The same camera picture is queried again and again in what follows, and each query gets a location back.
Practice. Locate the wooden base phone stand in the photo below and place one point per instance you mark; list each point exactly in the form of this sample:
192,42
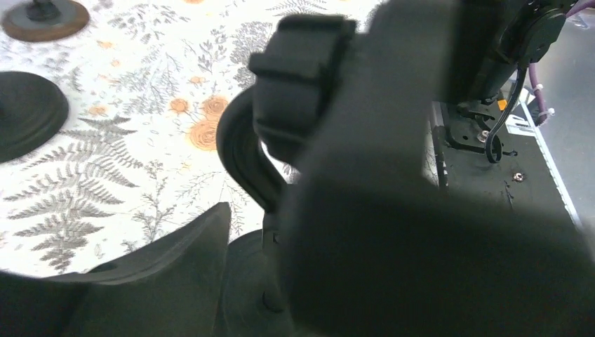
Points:
43,21

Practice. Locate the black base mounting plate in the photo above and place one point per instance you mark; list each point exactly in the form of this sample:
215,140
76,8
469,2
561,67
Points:
525,178

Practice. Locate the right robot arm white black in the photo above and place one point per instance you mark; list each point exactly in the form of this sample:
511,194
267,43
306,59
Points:
494,38

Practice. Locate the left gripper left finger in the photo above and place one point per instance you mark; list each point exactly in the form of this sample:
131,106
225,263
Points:
170,287

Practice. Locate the floral patterned table mat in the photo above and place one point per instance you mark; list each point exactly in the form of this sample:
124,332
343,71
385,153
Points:
147,83

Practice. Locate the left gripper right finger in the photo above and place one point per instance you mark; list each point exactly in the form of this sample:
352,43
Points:
371,249

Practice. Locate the black phone stand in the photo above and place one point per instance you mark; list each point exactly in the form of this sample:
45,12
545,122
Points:
33,110
296,76

